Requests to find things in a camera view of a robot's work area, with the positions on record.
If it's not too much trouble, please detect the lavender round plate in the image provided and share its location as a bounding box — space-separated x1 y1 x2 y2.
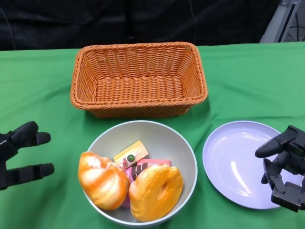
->
202 121 305 210

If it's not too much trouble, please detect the magenta pink cake slice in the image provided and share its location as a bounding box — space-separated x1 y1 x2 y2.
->
122 167 136 209

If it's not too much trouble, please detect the orange wicker basket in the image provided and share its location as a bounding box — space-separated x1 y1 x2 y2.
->
70 42 208 119

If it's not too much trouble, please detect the black backdrop cloth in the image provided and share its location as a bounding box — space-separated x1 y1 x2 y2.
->
0 0 279 52

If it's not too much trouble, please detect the grey round bowl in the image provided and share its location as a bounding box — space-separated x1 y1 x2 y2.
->
82 120 198 227

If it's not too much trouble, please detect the salmon pink cake slice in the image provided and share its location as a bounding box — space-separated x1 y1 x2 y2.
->
137 158 172 169

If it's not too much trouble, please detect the aluminium frame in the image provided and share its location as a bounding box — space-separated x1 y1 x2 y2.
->
259 0 305 44

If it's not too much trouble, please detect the ring-shaped golden bread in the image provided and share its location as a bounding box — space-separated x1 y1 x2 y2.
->
128 164 184 222

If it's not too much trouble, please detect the green tablecloth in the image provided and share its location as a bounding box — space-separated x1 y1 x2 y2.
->
0 40 305 229

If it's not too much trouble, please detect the yellow cake slice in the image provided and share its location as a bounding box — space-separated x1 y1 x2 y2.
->
113 140 150 170

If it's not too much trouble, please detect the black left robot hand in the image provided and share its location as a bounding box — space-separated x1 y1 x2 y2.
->
0 121 55 191

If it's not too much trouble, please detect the striped croissant bread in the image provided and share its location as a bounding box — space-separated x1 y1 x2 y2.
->
78 151 130 210

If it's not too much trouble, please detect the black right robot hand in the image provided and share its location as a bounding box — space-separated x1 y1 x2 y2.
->
254 125 305 213

